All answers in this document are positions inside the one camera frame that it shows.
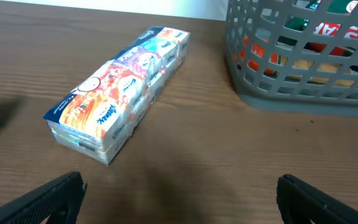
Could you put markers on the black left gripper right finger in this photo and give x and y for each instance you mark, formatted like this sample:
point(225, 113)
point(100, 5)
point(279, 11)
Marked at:
point(299, 202)

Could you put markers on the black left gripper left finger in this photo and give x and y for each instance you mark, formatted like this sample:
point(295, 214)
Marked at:
point(58, 201)

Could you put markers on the green coffee sachet bag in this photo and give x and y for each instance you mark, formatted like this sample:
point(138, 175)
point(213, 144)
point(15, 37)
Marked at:
point(329, 24)

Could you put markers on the colourful tissue multipack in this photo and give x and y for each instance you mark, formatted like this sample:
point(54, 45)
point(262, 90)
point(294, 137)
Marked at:
point(99, 115)

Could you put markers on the grey plastic lattice basket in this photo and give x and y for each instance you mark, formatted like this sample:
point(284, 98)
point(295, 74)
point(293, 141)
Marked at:
point(271, 70)

